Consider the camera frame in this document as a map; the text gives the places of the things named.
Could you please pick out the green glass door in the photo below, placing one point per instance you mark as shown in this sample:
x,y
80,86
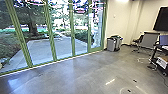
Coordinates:
x,y
96,49

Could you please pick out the grey indoor waste bin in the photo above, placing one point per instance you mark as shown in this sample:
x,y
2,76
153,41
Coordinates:
x,y
111,45

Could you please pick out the green shrub bed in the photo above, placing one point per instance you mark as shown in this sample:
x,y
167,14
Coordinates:
x,y
85,36

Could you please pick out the large tree trunk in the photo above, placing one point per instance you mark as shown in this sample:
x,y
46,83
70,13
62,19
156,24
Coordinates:
x,y
33,26

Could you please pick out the black wheeled cart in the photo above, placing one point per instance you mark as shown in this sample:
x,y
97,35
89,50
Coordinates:
x,y
161,56

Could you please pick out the white wall switch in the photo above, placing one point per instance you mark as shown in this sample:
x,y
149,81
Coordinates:
x,y
114,15

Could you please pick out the black wall television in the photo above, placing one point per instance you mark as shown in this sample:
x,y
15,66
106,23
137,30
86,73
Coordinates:
x,y
162,19

